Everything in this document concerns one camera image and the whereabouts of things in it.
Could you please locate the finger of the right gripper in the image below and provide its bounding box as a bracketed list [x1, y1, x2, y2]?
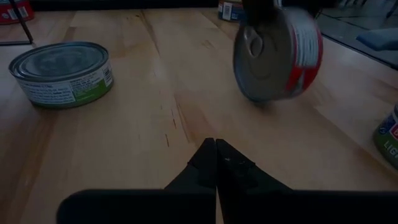
[241, 0, 276, 30]

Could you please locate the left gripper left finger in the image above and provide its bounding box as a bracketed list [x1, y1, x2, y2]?
[57, 138, 218, 224]

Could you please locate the blue rounded object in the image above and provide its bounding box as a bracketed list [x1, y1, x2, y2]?
[355, 27, 398, 52]

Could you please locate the green label tuna can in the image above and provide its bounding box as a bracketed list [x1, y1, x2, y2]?
[372, 104, 398, 171]
[8, 41, 114, 110]

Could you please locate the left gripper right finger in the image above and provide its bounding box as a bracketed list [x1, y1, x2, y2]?
[216, 138, 398, 224]

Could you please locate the black metal table frame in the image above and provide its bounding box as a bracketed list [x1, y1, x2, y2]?
[29, 0, 398, 71]

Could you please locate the red label can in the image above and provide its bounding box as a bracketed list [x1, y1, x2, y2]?
[0, 0, 35, 26]
[232, 6, 324, 103]

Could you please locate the gold lid blue label can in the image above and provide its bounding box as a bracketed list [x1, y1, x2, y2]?
[217, 0, 246, 22]

